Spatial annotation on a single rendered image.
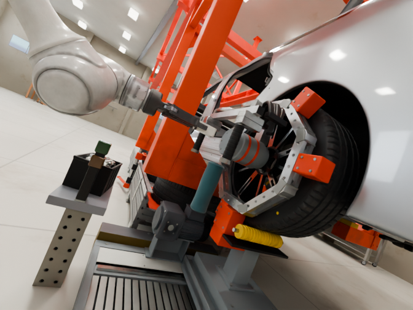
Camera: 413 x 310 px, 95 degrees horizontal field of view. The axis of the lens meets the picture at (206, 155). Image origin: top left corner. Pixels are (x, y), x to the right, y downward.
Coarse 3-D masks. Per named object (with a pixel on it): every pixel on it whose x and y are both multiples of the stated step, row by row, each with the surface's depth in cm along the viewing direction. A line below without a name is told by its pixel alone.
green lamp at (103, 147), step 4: (100, 140) 62; (100, 144) 61; (104, 144) 62; (108, 144) 62; (96, 148) 61; (100, 148) 61; (104, 148) 62; (108, 148) 62; (96, 152) 62; (100, 152) 62; (104, 152) 62; (108, 152) 63
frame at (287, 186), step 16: (288, 112) 79; (304, 128) 69; (304, 144) 67; (288, 160) 70; (224, 176) 107; (288, 176) 67; (224, 192) 98; (272, 192) 72; (288, 192) 67; (240, 208) 82; (256, 208) 76
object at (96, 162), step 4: (92, 156) 61; (96, 156) 61; (92, 160) 61; (96, 160) 61; (100, 160) 62; (104, 160) 63; (88, 164) 61; (92, 164) 61; (96, 164) 62; (100, 164) 62; (96, 168) 62; (100, 168) 62
